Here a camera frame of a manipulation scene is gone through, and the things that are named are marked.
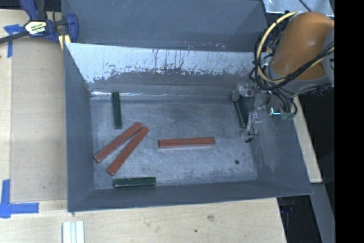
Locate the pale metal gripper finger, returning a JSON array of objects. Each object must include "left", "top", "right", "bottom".
[
  {"left": 243, "top": 111, "right": 253, "bottom": 143},
  {"left": 251, "top": 112, "right": 259, "bottom": 138}
]

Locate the dark green flat block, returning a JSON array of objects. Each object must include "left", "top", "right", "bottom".
[
  {"left": 111, "top": 91, "right": 123, "bottom": 130},
  {"left": 113, "top": 176, "right": 157, "bottom": 189},
  {"left": 233, "top": 96, "right": 247, "bottom": 129}
]

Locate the grey metal bin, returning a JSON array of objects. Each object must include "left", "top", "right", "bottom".
[{"left": 59, "top": 0, "right": 314, "bottom": 213}]

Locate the red-brown flat block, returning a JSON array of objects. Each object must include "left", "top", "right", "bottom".
[
  {"left": 93, "top": 121, "right": 143, "bottom": 164},
  {"left": 106, "top": 126, "right": 150, "bottom": 176},
  {"left": 157, "top": 137, "right": 216, "bottom": 150}
]

